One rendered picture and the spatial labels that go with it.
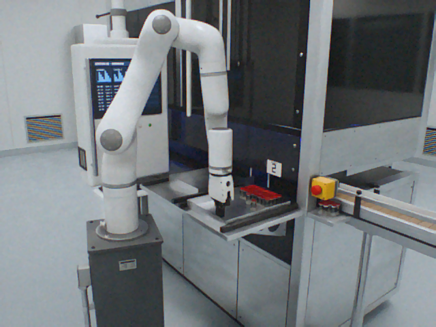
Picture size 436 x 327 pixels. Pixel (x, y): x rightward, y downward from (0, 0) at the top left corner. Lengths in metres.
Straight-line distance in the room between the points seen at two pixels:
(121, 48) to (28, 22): 4.60
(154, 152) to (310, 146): 1.04
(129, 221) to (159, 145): 0.93
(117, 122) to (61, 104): 5.50
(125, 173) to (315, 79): 0.78
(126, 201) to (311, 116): 0.76
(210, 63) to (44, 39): 5.52
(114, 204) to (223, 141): 0.44
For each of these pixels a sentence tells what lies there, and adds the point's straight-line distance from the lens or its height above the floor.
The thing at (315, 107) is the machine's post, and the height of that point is 1.31.
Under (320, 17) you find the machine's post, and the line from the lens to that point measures 1.47.
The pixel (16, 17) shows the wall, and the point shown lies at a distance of 6.59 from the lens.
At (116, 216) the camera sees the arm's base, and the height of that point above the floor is 0.94.
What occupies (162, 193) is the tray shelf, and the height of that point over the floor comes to 0.88.
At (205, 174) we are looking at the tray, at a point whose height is 0.88.
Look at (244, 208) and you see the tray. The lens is 1.56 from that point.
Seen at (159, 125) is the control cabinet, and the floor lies 1.10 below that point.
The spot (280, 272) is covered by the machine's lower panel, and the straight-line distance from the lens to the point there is 1.80.
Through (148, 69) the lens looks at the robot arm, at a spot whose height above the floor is 1.44.
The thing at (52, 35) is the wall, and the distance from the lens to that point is 6.68.
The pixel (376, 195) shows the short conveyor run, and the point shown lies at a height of 0.96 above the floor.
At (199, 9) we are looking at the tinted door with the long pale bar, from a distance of 2.07.
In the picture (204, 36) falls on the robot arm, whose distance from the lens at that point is 1.26.
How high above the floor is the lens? 1.47
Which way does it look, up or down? 15 degrees down
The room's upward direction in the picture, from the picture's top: 1 degrees clockwise
